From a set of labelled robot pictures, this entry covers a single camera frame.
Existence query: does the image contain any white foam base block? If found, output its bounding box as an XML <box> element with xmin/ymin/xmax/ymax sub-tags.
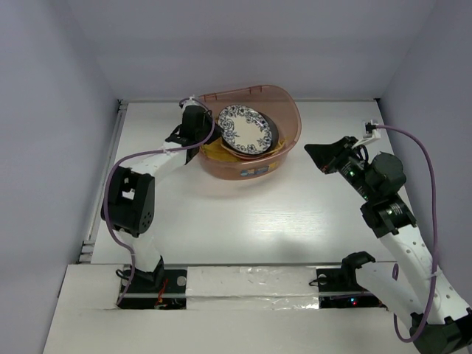
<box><xmin>185</xmin><ymin>265</ymin><xmax>319</xmax><ymax>310</ymax></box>

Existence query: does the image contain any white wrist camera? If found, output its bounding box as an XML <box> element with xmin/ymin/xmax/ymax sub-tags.
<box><xmin>178</xmin><ymin>96</ymin><xmax>202</xmax><ymax>110</ymax></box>
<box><xmin>353</xmin><ymin>119</ymin><xmax>381</xmax><ymax>148</ymax></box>

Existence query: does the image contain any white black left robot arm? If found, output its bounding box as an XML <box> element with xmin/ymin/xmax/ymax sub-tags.
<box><xmin>101</xmin><ymin>97</ymin><xmax>218</xmax><ymax>298</ymax></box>

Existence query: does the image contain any pink translucent plastic bin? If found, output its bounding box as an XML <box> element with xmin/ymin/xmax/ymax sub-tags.
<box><xmin>198</xmin><ymin>85</ymin><xmax>302</xmax><ymax>180</ymax></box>

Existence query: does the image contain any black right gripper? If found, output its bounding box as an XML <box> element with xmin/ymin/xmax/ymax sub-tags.
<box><xmin>304</xmin><ymin>136</ymin><xmax>377</xmax><ymax>201</ymax></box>

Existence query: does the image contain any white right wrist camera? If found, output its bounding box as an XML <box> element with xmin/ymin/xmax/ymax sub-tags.
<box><xmin>353</xmin><ymin>119</ymin><xmax>381</xmax><ymax>148</ymax></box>

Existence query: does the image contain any dark rimmed metal plate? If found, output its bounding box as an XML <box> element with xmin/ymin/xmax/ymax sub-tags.
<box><xmin>260</xmin><ymin>112</ymin><xmax>280</xmax><ymax>153</ymax></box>

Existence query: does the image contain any blue floral ceramic plate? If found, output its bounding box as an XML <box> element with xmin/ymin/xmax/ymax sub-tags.
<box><xmin>218</xmin><ymin>105</ymin><xmax>271</xmax><ymax>155</ymax></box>

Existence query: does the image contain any pink plastic plate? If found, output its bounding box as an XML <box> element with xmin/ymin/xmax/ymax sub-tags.
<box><xmin>221</xmin><ymin>141</ymin><xmax>265</xmax><ymax>161</ymax></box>

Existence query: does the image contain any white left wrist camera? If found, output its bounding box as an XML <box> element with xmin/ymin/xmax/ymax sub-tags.
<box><xmin>178</xmin><ymin>96</ymin><xmax>202</xmax><ymax>110</ymax></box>

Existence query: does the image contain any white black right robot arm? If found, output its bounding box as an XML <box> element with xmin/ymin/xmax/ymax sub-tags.
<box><xmin>305</xmin><ymin>136</ymin><xmax>471</xmax><ymax>353</ymax></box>

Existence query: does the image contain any green striped bamboo tray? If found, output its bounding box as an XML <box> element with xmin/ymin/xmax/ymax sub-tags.
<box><xmin>200</xmin><ymin>138</ymin><xmax>285</xmax><ymax>162</ymax></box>

